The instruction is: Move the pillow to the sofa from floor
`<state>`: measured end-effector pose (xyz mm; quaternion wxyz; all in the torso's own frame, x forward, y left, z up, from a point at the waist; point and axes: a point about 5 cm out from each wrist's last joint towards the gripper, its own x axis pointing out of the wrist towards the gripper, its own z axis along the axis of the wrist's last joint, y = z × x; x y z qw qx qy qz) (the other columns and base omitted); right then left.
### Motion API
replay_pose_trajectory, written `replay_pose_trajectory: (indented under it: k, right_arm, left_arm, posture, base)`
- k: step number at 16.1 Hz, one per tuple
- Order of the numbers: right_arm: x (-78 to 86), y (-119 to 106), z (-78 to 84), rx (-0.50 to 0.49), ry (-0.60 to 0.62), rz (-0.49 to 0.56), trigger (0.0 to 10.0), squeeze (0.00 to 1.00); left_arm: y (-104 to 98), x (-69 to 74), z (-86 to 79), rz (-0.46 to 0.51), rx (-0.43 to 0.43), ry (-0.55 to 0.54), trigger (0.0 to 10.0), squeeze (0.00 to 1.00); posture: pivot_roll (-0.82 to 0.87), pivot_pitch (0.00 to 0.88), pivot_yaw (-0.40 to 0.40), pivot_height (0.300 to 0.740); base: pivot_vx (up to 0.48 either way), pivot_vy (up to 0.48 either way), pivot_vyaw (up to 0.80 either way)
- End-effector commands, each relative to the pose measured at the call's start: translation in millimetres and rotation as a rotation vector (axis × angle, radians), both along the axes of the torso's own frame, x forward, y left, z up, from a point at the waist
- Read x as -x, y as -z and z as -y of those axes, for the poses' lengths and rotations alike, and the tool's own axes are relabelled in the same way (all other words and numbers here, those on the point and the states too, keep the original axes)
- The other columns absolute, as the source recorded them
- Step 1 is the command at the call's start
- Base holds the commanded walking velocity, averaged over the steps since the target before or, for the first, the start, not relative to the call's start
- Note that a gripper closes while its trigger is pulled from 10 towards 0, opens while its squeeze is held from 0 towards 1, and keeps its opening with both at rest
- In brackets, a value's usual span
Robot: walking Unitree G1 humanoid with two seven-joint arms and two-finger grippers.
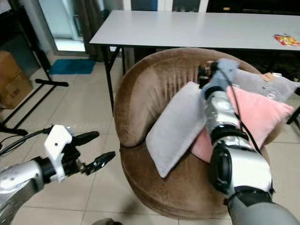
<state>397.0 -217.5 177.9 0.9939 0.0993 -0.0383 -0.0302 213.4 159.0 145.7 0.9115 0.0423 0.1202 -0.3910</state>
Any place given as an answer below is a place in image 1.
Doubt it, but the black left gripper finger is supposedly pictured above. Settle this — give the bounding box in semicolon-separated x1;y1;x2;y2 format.
73;131;101;146
85;150;117;175

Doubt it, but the plain light grey pillow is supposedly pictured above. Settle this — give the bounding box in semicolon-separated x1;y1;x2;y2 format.
145;82;210;179

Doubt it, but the grey pillow with tan tag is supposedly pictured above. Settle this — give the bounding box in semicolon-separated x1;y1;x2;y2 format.
233;69;300;103

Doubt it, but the pink pillow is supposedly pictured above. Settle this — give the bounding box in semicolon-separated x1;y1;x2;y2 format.
191;86;295;164

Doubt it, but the blue floor mat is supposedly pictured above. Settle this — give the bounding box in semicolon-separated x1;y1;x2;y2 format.
48;59;97;75

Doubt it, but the round brown velvet sofa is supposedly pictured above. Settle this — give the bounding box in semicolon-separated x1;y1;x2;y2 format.
114;47;270;220

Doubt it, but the white table with black legs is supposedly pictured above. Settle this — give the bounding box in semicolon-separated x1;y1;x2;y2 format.
89;10;300;116

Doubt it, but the grey robot foot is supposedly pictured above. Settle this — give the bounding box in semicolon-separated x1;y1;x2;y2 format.
91;217;123;225

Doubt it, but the black metal rack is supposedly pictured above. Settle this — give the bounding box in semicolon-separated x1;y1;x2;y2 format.
0;12;70;137

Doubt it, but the white framed window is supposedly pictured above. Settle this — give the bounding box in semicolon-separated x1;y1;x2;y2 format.
122;0;300;13

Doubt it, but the plain cardboard box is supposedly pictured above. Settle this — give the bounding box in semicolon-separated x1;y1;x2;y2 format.
0;50;22;90

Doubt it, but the printed cardboard box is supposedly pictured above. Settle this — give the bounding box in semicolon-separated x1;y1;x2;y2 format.
2;70;35;110

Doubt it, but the red yellow snack packet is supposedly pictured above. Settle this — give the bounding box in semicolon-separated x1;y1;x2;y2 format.
274;34;300;48

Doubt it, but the dark brown curtain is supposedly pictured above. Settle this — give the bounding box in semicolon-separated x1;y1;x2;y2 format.
75;0;109;60

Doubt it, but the glass door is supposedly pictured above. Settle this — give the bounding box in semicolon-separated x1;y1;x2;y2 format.
37;0;88;53

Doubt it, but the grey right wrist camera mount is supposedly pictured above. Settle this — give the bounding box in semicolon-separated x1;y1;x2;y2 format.
202;58;240;99

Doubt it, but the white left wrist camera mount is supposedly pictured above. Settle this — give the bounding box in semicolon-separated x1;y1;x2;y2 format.
44;124;75;184

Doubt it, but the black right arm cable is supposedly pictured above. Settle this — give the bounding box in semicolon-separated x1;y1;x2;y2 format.
224;65;262;151

